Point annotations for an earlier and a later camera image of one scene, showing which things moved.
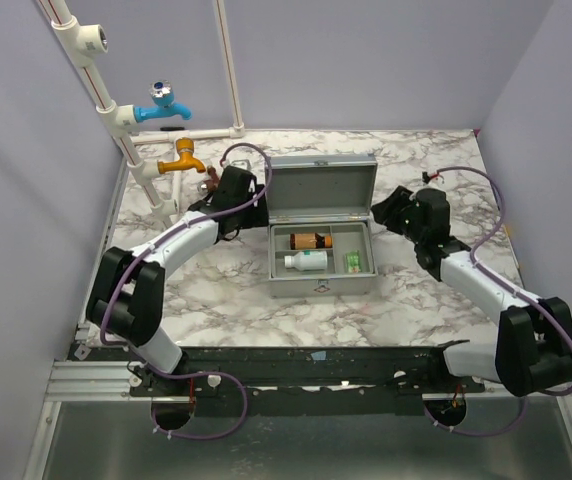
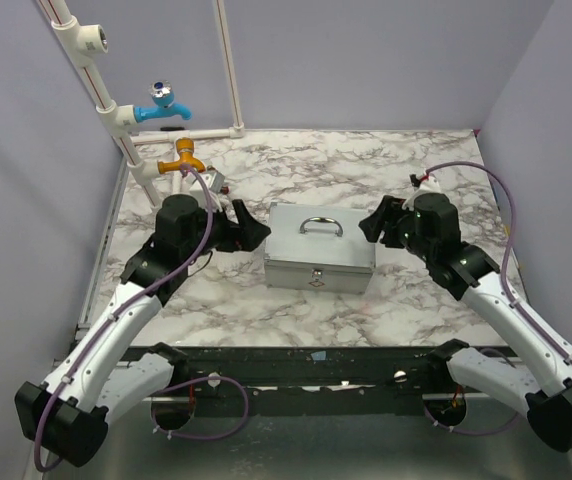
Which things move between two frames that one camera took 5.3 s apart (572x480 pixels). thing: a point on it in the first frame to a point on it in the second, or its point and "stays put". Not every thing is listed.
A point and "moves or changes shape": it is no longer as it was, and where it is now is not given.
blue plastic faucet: x=162 y=95 stays put
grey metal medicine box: x=322 y=230 moves or changes shape
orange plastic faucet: x=187 y=160 stays put
